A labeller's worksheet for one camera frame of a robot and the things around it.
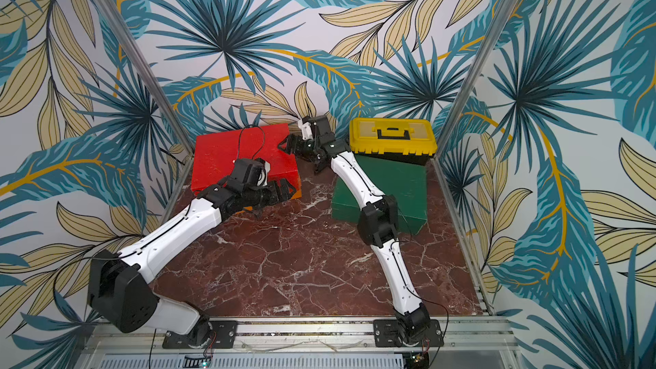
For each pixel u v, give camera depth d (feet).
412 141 3.36
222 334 2.40
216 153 2.87
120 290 1.33
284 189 2.39
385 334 2.40
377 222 2.03
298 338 2.41
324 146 2.43
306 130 2.82
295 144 2.69
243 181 2.00
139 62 2.85
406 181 3.23
